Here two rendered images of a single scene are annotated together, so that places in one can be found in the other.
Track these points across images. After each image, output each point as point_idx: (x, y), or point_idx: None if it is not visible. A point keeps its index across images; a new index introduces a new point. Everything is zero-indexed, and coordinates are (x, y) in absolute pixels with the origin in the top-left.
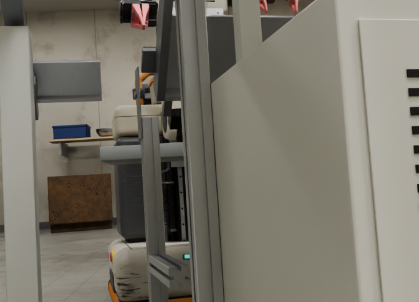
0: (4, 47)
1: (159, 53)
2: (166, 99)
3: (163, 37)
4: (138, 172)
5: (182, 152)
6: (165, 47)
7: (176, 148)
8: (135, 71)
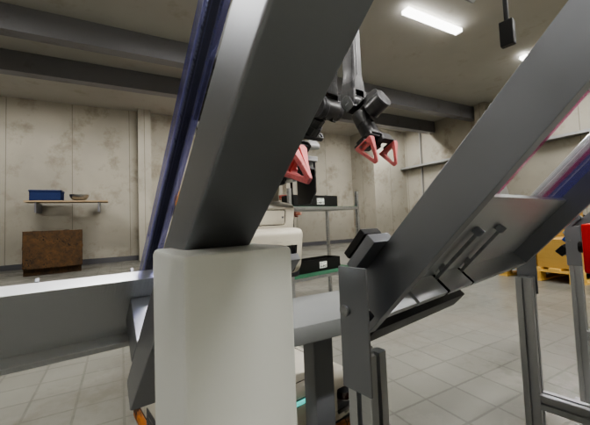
0: (210, 352)
1: (428, 258)
2: (389, 315)
3: (453, 236)
4: None
5: (318, 336)
6: (443, 249)
7: (312, 332)
8: (346, 270)
